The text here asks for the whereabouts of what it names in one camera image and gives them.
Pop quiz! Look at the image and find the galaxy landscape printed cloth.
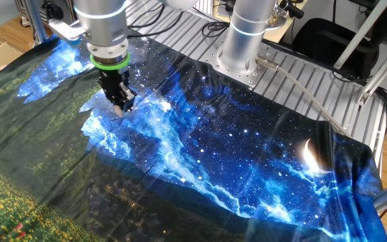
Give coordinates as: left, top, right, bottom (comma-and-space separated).
0, 11, 387, 242

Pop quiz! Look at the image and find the silver ribbed wrist camera bar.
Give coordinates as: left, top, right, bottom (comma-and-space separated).
48, 18, 90, 46

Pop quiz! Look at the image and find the grey hose with metal connector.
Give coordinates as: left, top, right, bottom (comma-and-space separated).
255, 55, 351, 138

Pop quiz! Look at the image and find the beige wooden board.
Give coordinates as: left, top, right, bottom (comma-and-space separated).
213, 0, 310, 44

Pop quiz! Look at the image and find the silver aluminium frame strut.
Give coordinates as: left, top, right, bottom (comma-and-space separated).
357, 35, 387, 107

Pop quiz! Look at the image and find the white aluminium frame pole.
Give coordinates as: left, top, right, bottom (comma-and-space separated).
333, 0, 387, 71

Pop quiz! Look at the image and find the black coiled cable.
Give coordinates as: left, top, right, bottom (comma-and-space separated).
201, 19, 230, 38

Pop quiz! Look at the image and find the black fixed camera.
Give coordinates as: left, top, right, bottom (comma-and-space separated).
279, 0, 305, 19

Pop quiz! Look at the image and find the green flange ring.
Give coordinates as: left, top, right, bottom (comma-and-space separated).
89, 52, 131, 71

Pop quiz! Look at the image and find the aluminium frame rack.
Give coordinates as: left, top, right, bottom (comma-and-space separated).
13, 0, 77, 32

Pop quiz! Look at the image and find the black office chair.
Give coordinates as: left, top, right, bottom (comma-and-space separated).
290, 17, 381, 81

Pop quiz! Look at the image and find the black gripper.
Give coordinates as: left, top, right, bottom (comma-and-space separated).
98, 68, 137, 118

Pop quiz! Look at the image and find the blue grey metal post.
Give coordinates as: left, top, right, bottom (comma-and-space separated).
25, 0, 48, 44

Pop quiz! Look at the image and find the black box on camera bar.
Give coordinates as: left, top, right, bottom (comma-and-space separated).
42, 1, 65, 20

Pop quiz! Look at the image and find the silver robot base mount plate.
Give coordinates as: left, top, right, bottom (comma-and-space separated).
198, 32, 279, 90

